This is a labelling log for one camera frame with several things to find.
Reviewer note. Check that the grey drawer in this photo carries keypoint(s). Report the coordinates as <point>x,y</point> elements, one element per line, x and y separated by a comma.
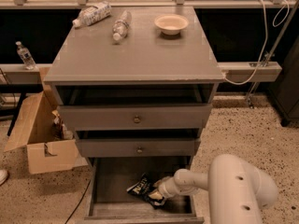
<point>110,203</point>
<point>125,117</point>
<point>138,143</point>

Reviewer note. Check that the white shoe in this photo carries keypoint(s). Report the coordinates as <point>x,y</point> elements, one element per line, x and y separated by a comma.
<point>3,176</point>

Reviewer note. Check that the grey drawer cabinet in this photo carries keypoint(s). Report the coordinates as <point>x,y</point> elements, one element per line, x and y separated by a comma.
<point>146,68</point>

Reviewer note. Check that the metal tripod stand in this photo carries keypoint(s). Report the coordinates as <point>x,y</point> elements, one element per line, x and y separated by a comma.
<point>264,58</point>

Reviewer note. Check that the blue chip bag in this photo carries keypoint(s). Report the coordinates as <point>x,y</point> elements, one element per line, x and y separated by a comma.
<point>142,188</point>

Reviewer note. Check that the white labelled bottle lying left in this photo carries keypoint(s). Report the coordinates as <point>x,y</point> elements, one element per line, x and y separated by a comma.
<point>92,15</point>

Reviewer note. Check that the grey middle drawer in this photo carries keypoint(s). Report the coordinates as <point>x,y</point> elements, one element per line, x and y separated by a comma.
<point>138,143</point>

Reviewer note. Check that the grey top drawer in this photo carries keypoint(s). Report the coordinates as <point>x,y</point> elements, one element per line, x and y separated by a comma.
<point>125,117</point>

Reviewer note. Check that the open cardboard box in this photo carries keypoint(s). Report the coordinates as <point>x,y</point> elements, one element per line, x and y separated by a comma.
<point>35,129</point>

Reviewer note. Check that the snack items in box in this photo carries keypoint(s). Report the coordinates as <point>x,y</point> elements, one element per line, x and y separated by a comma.
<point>60,131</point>

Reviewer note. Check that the standing water bottle on ledge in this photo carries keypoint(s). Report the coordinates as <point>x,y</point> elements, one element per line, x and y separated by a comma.
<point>25,56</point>

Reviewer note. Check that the clear water bottle lying centre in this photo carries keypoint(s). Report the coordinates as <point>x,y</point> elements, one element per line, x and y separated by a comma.
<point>121,26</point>

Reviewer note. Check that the white paper bowl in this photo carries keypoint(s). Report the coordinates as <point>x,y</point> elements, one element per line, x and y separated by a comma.
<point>171,24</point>

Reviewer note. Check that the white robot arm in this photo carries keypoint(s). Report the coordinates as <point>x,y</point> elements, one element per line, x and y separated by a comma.
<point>237,190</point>

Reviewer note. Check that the grey bottom drawer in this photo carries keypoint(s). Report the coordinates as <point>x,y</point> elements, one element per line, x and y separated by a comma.
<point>110,203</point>

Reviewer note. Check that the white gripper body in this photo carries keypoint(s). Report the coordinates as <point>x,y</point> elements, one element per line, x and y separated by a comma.
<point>163,189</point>

